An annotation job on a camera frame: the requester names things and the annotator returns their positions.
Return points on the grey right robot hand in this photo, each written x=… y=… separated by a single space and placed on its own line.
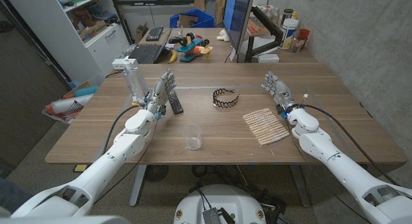
x=280 y=90

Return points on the black computer mouse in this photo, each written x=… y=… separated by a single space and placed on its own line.
x=174 y=40

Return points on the black laptop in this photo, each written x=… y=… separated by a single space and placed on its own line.
x=149 y=50

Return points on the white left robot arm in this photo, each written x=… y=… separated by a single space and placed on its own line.
x=96 y=167

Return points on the bin of foam rolls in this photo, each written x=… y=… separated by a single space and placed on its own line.
x=69 y=103

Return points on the white wipes canister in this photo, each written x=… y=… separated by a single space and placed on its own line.
x=288 y=33

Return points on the blue plastic bin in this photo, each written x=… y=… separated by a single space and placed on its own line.
x=193 y=18

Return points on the white shelf cabinet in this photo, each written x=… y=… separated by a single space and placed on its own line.
x=67 y=34

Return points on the large black monitor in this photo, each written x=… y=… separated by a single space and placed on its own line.
x=236 y=18

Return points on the black keyboard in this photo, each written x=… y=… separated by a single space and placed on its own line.
x=154 y=33

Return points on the yellow banana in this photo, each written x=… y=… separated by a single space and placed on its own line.
x=173 y=56

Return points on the colourful toy airplane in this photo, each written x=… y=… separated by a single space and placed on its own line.
x=194 y=47

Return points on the white small box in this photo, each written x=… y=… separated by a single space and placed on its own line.
x=268 y=58

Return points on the white power strip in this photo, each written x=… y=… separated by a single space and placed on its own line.
x=117 y=63

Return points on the clear plastic measuring cup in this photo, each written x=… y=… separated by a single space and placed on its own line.
x=192 y=137

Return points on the clear spray bottle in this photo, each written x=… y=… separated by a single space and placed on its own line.
x=135 y=80

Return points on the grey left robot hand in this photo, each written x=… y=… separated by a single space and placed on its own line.
x=160 y=90

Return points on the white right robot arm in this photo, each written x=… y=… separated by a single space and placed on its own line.
x=347 y=166

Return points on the black scalloped headband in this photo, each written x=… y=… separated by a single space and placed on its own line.
x=225 y=98

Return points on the wooden back desk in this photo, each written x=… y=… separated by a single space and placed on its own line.
x=222 y=47

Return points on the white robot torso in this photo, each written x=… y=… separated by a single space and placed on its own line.
x=219 y=204

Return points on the black TV remote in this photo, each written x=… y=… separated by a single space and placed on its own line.
x=175 y=102

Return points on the bamboo slat mat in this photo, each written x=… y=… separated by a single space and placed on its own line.
x=266 y=126

